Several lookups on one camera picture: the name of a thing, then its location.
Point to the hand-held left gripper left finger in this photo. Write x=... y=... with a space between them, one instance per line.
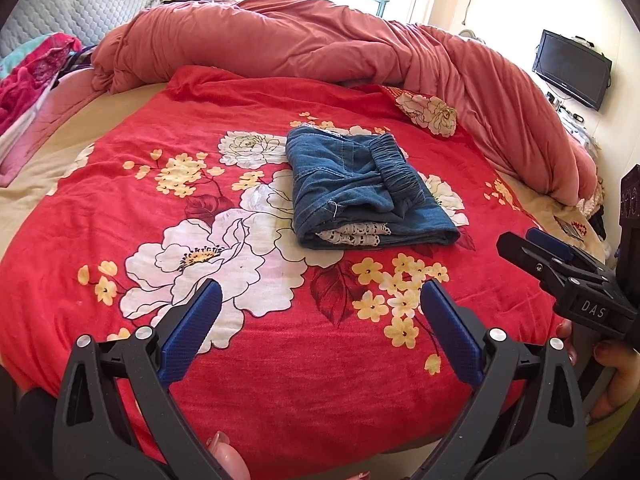
x=192 y=330

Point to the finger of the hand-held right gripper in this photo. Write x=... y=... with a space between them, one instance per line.
x=530 y=255
x=555 y=247

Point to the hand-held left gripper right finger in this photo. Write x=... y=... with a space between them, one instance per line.
x=450 y=330

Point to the blue denim pants lace trim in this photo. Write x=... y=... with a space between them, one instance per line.
x=340 y=185

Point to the person's right forearm green sleeve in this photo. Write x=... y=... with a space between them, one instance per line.
x=607 y=435

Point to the person's right hand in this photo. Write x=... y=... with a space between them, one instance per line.
x=620 y=372

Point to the person's left hand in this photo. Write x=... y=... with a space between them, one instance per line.
x=230 y=460

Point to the small printed packet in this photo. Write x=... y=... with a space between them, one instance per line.
x=570 y=227

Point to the red floral blanket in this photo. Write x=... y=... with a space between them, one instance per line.
x=300 y=385

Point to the cluttered white shelf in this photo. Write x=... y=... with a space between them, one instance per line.
x=575 y=120

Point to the black flat television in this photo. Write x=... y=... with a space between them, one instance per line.
x=570 y=67

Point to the pink pillow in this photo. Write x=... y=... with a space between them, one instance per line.
x=45 y=127

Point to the pile of pink clothes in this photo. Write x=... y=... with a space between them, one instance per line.
x=35 y=70

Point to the pink comforter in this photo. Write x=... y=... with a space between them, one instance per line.
x=300 y=40

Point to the grey quilted headboard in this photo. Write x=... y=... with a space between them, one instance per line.
x=90 y=10

